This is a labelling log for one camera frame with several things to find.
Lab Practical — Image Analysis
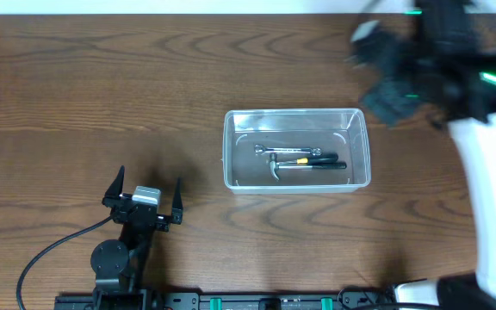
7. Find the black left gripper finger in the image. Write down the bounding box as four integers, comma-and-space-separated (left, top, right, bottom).
102, 165, 125, 206
170, 178, 183, 225

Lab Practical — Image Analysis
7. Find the black yellow screwdriver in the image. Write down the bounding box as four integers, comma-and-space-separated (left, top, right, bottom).
280, 153, 338, 165

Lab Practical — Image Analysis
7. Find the silver combination wrench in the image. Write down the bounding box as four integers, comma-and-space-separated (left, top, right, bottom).
254, 145, 322, 156

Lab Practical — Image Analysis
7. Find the black handled hammer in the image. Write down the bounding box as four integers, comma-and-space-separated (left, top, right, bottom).
269, 154, 347, 181

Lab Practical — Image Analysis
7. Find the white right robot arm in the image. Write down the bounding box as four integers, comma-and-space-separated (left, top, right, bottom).
350, 1, 496, 309

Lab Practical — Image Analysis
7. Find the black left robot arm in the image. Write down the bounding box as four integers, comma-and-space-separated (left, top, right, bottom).
90, 167, 183, 310

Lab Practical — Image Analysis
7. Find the clear plastic container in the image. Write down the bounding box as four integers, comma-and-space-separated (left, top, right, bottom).
222, 108, 371, 195

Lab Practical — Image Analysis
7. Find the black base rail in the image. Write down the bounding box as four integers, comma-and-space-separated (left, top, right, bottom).
53, 288, 394, 310

